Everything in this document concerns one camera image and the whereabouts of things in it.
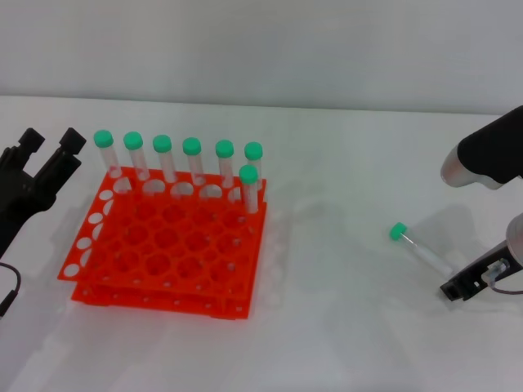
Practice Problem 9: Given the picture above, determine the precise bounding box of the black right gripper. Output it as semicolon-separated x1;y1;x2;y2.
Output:
439;241;522;302

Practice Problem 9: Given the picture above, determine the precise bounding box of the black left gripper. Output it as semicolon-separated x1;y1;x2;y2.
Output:
0;127;87;259

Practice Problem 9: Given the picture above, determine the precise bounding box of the green-capped clear test tube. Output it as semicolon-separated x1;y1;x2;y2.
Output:
152;134;180;185
215;140;237;189
239;164;260;215
123;131;151;183
244;141;265;192
92;129;123;180
181;137;208;187
388;222;455;278

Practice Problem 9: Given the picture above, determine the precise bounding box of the orange test tube rack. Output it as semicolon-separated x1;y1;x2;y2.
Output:
56;167;269;322

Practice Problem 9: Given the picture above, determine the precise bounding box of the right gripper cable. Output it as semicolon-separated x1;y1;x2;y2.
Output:
485;263;523;296

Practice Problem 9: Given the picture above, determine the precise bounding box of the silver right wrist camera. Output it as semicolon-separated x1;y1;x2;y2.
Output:
440;105;523;191

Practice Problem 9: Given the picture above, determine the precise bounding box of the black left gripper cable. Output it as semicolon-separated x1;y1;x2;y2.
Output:
0;263;24;319

